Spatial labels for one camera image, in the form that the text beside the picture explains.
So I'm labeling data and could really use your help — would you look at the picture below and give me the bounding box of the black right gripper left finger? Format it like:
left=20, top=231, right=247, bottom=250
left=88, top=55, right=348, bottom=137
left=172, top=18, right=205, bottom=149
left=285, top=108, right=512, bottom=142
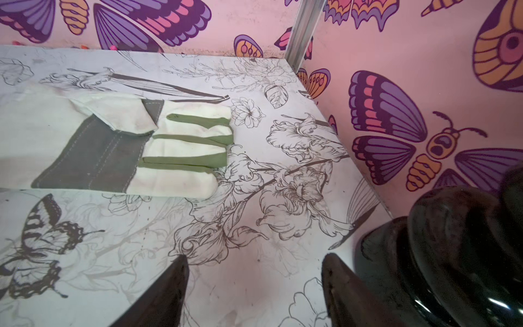
left=112, top=255, right=189, bottom=327

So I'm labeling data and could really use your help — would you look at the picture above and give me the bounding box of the green striped folded cloth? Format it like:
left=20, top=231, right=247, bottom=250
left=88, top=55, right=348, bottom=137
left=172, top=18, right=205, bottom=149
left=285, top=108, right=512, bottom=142
left=1, top=84, right=234, bottom=199

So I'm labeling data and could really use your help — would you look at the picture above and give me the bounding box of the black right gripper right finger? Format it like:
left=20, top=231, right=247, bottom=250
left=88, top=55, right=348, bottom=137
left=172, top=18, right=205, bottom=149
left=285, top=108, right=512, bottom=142
left=321, top=253, right=403, bottom=327

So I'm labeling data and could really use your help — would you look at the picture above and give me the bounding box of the potted green plant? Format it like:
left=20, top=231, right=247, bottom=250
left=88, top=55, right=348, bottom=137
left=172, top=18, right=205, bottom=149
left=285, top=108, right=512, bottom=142
left=354, top=164, right=522, bottom=326

